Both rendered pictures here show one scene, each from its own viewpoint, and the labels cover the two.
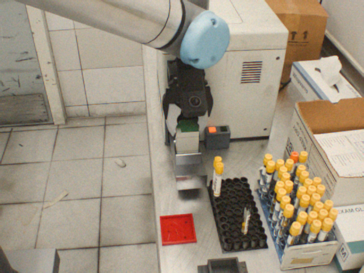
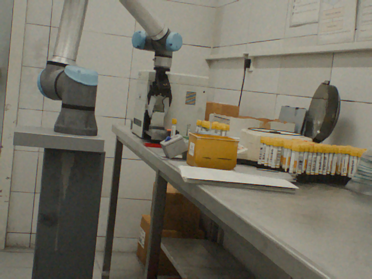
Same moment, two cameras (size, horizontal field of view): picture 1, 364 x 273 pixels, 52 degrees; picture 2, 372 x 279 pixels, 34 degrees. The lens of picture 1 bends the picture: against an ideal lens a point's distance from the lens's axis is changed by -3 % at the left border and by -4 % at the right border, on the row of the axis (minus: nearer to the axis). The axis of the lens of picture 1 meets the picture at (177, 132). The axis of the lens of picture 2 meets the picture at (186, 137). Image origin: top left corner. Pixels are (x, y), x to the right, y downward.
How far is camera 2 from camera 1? 1.97 m
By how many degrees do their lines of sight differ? 36
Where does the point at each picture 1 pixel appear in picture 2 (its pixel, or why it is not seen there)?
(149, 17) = (159, 24)
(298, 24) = (221, 110)
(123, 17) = (152, 20)
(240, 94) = (185, 110)
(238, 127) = (183, 133)
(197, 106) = (166, 86)
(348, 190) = (236, 126)
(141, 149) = not seen: hidden behind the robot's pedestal
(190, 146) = (159, 121)
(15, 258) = not seen: hidden behind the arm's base
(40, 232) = not seen: outside the picture
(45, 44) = (10, 159)
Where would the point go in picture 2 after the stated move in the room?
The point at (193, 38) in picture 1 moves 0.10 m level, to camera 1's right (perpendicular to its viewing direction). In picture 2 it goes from (170, 36) to (196, 39)
